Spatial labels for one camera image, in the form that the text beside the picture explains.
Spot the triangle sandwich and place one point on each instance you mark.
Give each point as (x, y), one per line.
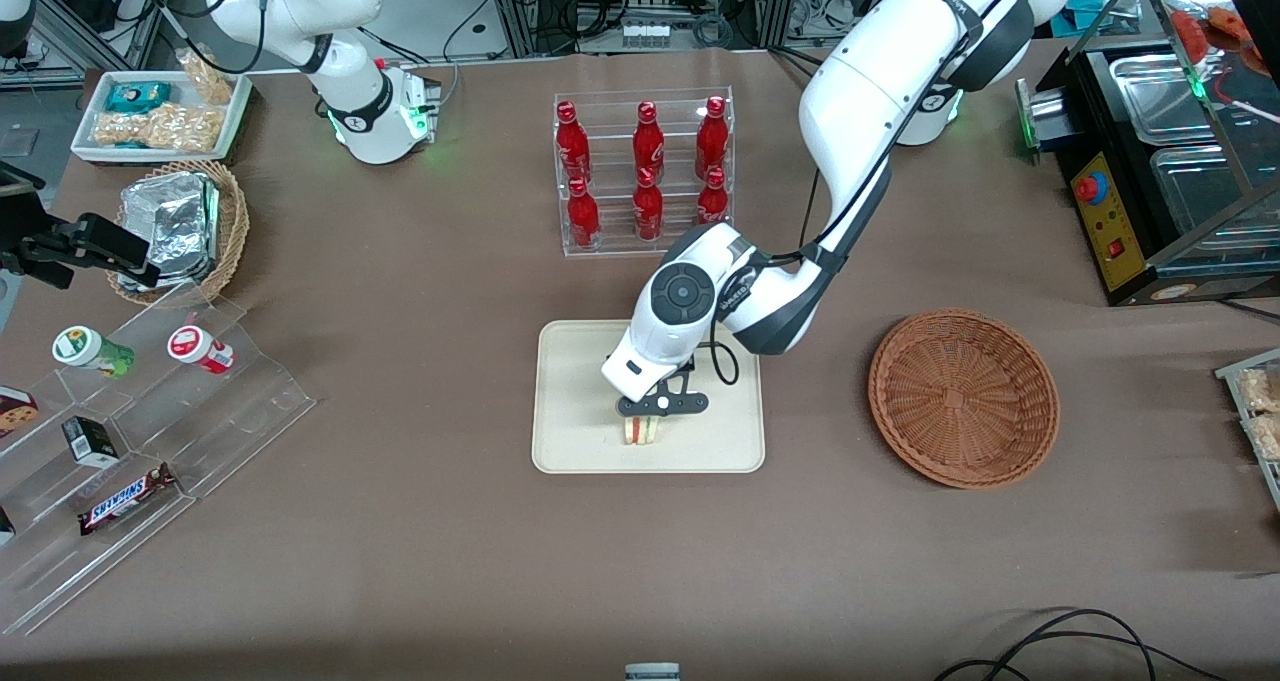
(641, 432)

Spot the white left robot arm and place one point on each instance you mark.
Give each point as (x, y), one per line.
(880, 91)

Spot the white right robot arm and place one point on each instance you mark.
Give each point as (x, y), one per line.
(300, 11)

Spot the cream plastic tray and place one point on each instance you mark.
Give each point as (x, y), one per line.
(580, 431)

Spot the white rectangular snack tray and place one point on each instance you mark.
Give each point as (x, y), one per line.
(90, 146)

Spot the light wicker basket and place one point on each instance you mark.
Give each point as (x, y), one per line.
(232, 231)

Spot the round brown wicker basket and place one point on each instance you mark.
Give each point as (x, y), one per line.
(962, 396)

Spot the silver foil packages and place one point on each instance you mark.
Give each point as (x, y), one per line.
(170, 226)

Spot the green lid cup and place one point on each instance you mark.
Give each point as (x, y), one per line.
(88, 349)

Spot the clear acrylic bottle rack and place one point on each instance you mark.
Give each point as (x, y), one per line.
(610, 246)

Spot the large clear bag of crackers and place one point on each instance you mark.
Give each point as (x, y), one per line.
(160, 126)

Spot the red lid cup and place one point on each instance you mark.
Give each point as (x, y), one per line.
(197, 347)

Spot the cookie box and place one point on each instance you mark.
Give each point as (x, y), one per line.
(15, 411)

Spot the teal snack packet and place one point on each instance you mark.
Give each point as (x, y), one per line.
(137, 95)

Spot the red cola bottle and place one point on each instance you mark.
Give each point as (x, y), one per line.
(712, 201)
(570, 146)
(711, 141)
(583, 219)
(648, 211)
(648, 141)

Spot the small black box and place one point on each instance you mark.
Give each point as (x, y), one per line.
(90, 441)

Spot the small clear bag of crackers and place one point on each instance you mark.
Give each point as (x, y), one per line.
(208, 79)

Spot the clear acrylic stepped shelf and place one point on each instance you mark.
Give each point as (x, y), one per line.
(230, 411)

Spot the snickers bar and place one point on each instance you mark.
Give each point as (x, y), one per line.
(125, 499)

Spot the grey device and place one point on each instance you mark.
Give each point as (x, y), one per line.
(652, 672)

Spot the dark packet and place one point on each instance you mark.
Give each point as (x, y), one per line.
(5, 526)

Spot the white power strip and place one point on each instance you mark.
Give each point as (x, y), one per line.
(645, 33)

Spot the red emergency stop button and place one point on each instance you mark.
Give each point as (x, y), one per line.
(1090, 187)

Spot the black food warmer cabinet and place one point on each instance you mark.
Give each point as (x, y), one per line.
(1140, 221)

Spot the teal paper item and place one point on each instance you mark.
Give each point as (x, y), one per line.
(1078, 11)

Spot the clear snack packet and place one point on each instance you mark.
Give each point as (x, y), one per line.
(1262, 389)
(1267, 437)

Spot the red food packet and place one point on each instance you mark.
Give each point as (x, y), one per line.
(1215, 33)

